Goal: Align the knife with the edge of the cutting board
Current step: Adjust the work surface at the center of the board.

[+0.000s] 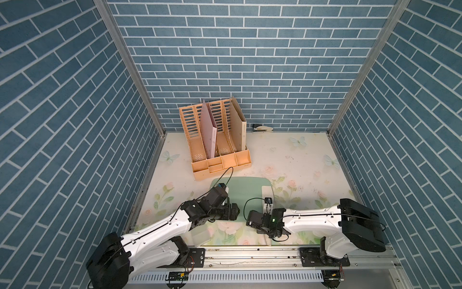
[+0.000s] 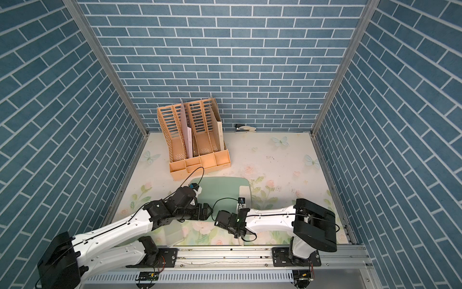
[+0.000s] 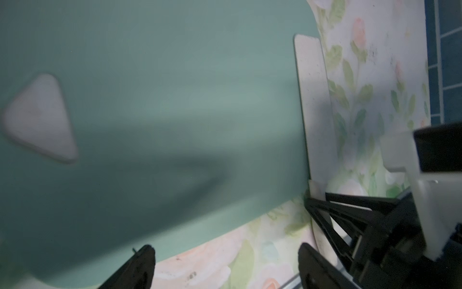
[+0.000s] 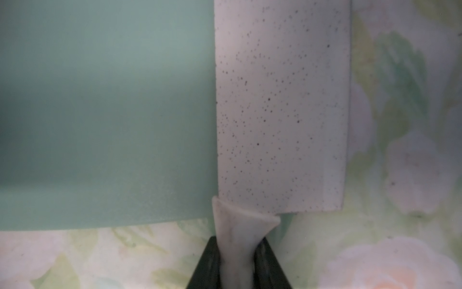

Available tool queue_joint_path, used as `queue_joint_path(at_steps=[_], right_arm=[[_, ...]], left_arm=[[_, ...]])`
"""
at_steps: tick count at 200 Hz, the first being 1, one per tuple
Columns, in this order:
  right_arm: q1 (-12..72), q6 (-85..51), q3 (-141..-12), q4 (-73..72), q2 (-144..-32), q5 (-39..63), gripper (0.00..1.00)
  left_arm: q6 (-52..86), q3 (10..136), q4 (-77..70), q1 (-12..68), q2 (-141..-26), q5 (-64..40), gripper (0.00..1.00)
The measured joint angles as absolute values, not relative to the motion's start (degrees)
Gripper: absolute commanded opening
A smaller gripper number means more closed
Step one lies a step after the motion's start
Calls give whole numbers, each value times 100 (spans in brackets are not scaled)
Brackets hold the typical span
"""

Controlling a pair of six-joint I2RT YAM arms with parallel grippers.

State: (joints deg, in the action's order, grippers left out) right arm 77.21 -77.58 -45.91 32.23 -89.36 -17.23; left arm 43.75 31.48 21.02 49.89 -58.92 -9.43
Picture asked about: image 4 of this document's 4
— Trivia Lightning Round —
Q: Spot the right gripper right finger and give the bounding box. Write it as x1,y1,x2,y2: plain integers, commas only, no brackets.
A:
253,237,292,289

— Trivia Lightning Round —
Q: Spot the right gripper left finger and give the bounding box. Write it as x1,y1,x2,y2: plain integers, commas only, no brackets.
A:
186,236,221,289

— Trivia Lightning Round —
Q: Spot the green cutting board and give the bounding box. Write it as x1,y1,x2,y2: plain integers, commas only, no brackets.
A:
1,1,218,231

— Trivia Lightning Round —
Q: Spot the floral table mat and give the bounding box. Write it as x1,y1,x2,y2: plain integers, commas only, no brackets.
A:
1,1,462,289

